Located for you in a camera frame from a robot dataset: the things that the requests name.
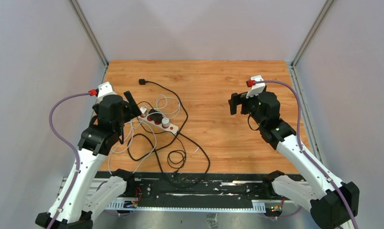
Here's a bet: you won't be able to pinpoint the aluminium frame rail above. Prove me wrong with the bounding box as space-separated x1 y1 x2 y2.
57 177 309 213

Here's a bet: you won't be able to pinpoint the white USB cable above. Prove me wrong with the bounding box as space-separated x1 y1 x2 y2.
147 94 181 120

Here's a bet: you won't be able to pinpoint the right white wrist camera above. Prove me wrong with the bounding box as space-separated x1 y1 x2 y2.
246 75 266 98

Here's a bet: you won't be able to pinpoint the white square USB charger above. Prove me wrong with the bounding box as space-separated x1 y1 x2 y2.
140 106 148 116

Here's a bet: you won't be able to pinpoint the black power strip cord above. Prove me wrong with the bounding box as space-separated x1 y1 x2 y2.
127 79 211 189

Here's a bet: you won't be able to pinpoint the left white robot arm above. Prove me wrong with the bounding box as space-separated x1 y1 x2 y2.
35 89 141 229

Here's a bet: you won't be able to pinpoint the white round charger plug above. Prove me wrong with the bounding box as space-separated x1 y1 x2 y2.
161 117 170 129

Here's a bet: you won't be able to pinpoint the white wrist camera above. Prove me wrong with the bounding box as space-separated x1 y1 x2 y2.
97 82 117 102
246 75 266 98

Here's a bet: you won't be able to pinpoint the black power adapter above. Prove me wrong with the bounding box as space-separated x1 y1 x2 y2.
147 109 164 124

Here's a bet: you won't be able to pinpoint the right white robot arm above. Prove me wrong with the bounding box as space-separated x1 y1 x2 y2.
228 92 360 229

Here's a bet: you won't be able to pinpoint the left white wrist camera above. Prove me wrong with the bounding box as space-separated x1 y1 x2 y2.
97 82 117 102

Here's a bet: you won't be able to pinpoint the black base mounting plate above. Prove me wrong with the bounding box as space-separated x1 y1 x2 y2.
95 171 307 210

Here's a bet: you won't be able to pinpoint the thin black adapter cable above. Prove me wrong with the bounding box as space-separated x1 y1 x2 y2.
154 133 187 173

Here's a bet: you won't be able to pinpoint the white power strip red sockets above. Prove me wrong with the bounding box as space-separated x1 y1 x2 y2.
138 112 180 135

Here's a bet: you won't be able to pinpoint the white charger cable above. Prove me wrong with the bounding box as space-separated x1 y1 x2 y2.
107 118 158 175

